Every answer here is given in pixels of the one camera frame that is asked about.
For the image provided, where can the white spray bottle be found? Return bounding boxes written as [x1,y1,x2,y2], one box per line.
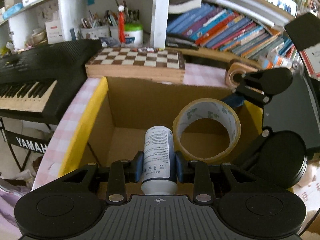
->
[141,126,177,196]

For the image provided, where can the yellow tape roll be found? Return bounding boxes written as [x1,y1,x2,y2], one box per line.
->
[172,98,241,163]

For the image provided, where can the yellow cardboard box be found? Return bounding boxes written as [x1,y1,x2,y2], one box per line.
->
[58,77,263,177]

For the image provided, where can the brown retro radio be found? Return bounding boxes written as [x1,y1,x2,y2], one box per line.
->
[225,59,258,89]

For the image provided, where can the wooden chess board box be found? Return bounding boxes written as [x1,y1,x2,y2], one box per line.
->
[85,47,185,84]

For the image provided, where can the row of leaning books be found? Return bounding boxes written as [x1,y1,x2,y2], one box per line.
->
[166,1,299,68]

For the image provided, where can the black yamaha keyboard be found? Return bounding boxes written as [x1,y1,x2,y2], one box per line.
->
[1,40,102,125]

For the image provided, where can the green lid white jar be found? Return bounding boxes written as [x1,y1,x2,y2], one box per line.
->
[124,23,144,48]

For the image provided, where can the red tassel ornament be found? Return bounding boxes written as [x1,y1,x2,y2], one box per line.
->
[118,5,125,43]

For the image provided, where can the white bookshelf frame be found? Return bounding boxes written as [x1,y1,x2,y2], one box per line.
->
[1,0,294,49]

